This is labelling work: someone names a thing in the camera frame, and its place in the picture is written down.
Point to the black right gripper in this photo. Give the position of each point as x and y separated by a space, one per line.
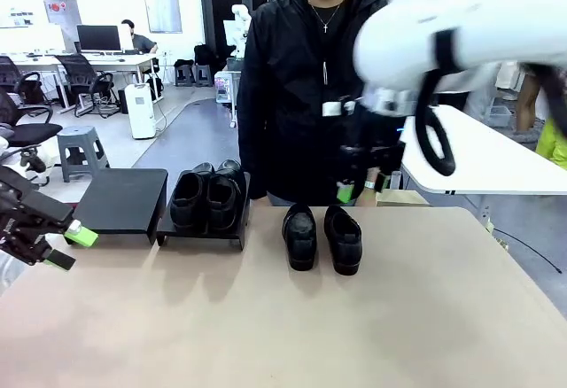
376 157

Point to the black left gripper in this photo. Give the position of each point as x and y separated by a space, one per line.
13 202

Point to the black leather loafer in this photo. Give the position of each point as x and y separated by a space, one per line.
188 202

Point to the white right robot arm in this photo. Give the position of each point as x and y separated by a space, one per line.
443 7

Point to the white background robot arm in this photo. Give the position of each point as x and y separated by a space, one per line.
239 11

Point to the black shoe stand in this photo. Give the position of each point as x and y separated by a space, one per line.
124 197
195 235

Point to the person's left hand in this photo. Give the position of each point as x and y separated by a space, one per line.
367 198

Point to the cardboard box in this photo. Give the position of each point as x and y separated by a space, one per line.
403 197

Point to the grey plastic stool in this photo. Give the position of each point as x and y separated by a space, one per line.
82 140

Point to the person in black jacket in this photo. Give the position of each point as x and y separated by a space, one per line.
288 95

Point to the black office chair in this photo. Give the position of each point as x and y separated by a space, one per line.
77 73
9 71
31 133

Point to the white side table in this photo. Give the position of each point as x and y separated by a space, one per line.
487 162

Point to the mannequin in red top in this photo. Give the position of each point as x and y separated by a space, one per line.
478 95

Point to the white air purifier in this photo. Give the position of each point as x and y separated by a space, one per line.
140 111

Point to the grey plastic bin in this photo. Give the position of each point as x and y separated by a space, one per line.
502 118

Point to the background robot cart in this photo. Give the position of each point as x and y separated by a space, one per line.
226 87

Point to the white office desk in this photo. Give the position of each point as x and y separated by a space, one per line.
111 61

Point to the neon yellow garment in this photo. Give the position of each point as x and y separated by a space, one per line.
553 149

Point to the small dark stool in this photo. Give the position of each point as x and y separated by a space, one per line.
204 75
184 75

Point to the black backpack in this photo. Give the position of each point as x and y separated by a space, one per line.
205 55

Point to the black computer monitor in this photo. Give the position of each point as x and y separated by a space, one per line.
98 38

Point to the seated person in grey shirt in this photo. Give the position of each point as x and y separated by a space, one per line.
142 42

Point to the grey cabinet with red button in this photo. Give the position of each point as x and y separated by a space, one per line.
62 11

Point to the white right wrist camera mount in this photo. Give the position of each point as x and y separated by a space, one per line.
332 109

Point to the grey wall poster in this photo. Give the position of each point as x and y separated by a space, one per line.
163 7

